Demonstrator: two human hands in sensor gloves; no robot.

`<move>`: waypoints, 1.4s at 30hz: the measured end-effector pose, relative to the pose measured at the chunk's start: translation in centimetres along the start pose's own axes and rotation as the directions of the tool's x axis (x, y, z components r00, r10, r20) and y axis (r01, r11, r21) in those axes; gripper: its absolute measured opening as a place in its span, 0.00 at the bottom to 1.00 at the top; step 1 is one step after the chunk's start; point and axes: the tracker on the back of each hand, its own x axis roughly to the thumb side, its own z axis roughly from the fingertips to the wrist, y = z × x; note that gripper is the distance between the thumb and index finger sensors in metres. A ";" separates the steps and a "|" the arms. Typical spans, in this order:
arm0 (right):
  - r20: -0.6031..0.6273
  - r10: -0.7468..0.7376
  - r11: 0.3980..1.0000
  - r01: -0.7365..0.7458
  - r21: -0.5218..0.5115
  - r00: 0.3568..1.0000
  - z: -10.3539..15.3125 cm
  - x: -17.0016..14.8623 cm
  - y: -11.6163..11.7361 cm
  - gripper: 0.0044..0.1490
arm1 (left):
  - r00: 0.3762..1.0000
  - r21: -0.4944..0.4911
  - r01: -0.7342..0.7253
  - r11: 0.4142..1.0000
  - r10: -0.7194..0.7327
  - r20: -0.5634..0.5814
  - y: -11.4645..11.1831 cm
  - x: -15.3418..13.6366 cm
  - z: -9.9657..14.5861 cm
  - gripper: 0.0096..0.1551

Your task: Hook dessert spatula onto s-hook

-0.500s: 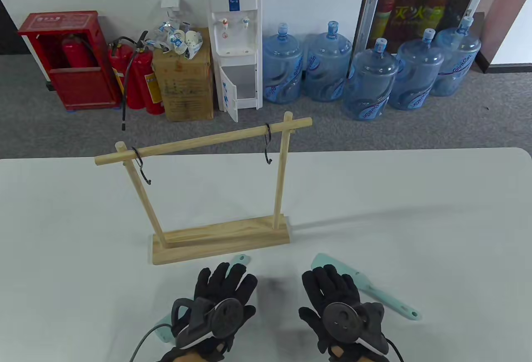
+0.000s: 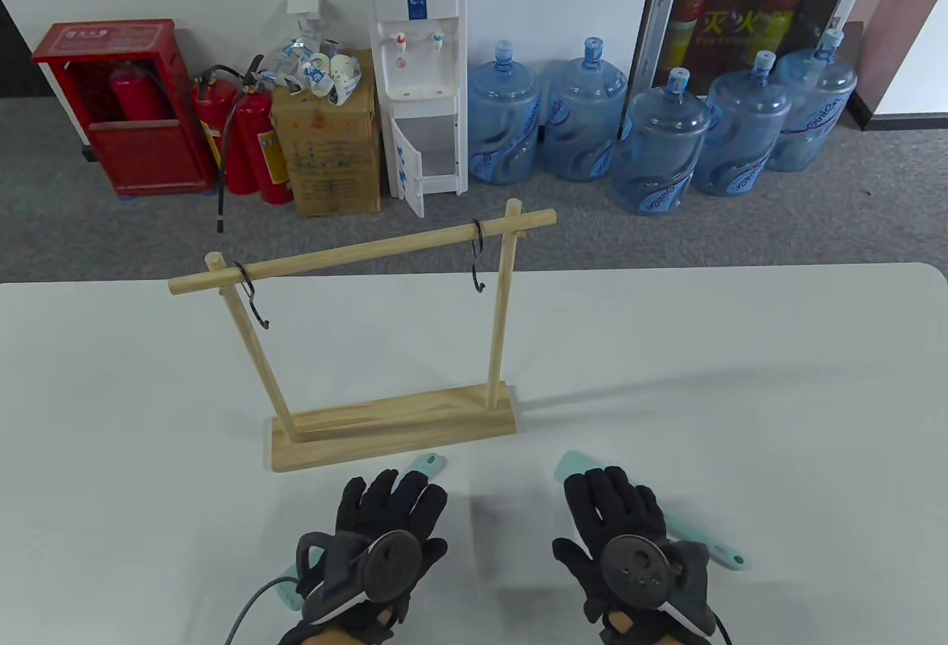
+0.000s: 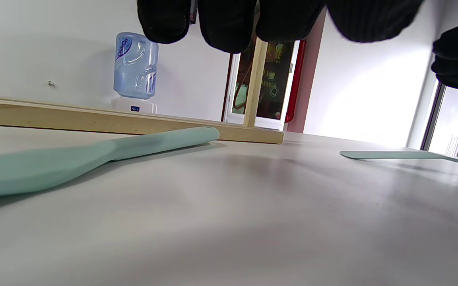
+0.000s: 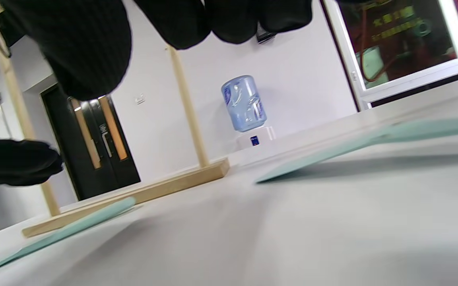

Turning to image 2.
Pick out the red extinguisher inside cabinet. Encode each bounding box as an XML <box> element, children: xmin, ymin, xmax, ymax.
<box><xmin>110</xmin><ymin>60</ymin><xmax>173</xmax><ymax>124</ymax></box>

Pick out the pile of white paper cups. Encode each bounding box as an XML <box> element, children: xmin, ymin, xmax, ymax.
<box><xmin>276</xmin><ymin>38</ymin><xmax>362</xmax><ymax>107</ymax></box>

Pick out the wooden hanging rack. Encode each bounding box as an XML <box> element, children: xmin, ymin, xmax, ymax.
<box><xmin>168</xmin><ymin>201</ymin><xmax>558</xmax><ymax>473</ymax></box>

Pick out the black round tracker on left glove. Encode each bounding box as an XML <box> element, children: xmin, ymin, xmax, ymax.
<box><xmin>296</xmin><ymin>529</ymin><xmax>424</xmax><ymax>624</ymax></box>

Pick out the person's left forearm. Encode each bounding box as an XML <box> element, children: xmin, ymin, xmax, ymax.
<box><xmin>281</xmin><ymin>617</ymin><xmax>395</xmax><ymax>645</ymax></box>

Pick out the white water dispenser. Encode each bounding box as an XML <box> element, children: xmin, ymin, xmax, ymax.
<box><xmin>361</xmin><ymin>0</ymin><xmax>470</xmax><ymax>218</ymax></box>

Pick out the teal utensil with hole handle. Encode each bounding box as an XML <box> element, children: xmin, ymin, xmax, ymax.
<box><xmin>278</xmin><ymin>452</ymin><xmax>447</xmax><ymax>610</ymax></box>

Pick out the brown cardboard box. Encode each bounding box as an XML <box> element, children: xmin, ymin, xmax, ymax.
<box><xmin>271</xmin><ymin>49</ymin><xmax>383</xmax><ymax>218</ymax></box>

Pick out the black round tracker on right glove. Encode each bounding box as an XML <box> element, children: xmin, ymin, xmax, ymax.
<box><xmin>598</xmin><ymin>534</ymin><xmax>716</xmax><ymax>632</ymax></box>

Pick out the brown wooden door panel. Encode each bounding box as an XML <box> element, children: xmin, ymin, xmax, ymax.
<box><xmin>859</xmin><ymin>0</ymin><xmax>948</xmax><ymax>131</ymax></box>

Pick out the blue water jug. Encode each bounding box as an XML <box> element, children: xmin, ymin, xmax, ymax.
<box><xmin>767</xmin><ymin>28</ymin><xmax>858</xmax><ymax>173</ymax></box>
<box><xmin>468</xmin><ymin>40</ymin><xmax>542</xmax><ymax>185</ymax></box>
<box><xmin>611</xmin><ymin>67</ymin><xmax>713</xmax><ymax>215</ymax></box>
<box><xmin>692</xmin><ymin>50</ymin><xmax>792</xmax><ymax>198</ymax></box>
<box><xmin>541</xmin><ymin>37</ymin><xmax>629</xmax><ymax>181</ymax></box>

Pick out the grey tracker cable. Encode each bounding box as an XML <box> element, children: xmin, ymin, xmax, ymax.
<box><xmin>221</xmin><ymin>575</ymin><xmax>303</xmax><ymax>645</ymax></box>

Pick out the black round tracker on glove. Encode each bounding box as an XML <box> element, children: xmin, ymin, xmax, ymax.
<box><xmin>598</xmin><ymin>534</ymin><xmax>716</xmax><ymax>632</ymax></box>
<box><xmin>296</xmin><ymin>529</ymin><xmax>424</xmax><ymax>624</ymax></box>

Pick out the person's left hand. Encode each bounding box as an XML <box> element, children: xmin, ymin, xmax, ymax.
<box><xmin>296</xmin><ymin>467</ymin><xmax>450</xmax><ymax>631</ymax></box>

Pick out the white wall socket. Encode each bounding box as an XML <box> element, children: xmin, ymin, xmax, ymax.
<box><xmin>287</xmin><ymin>0</ymin><xmax>324</xmax><ymax>35</ymax></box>

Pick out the framed fire extinguisher wall cabinet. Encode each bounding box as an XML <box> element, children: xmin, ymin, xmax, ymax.
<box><xmin>630</xmin><ymin>0</ymin><xmax>887</xmax><ymax>104</ymax></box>

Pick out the red fire extinguisher cabinet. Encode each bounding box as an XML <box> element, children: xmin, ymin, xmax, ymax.
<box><xmin>31</xmin><ymin>21</ymin><xmax>217</xmax><ymax>198</ymax></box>

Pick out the teal silicone spatula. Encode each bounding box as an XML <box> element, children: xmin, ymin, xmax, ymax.
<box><xmin>554</xmin><ymin>450</ymin><xmax>750</xmax><ymax>572</ymax></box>

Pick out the person's right hand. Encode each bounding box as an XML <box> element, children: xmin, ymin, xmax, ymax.
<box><xmin>552</xmin><ymin>466</ymin><xmax>716</xmax><ymax>629</ymax></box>

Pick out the red fire extinguisher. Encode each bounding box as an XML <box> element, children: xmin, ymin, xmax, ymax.
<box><xmin>215</xmin><ymin>55</ymin><xmax>296</xmax><ymax>234</ymax></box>
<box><xmin>193</xmin><ymin>66</ymin><xmax>256</xmax><ymax>195</ymax></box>

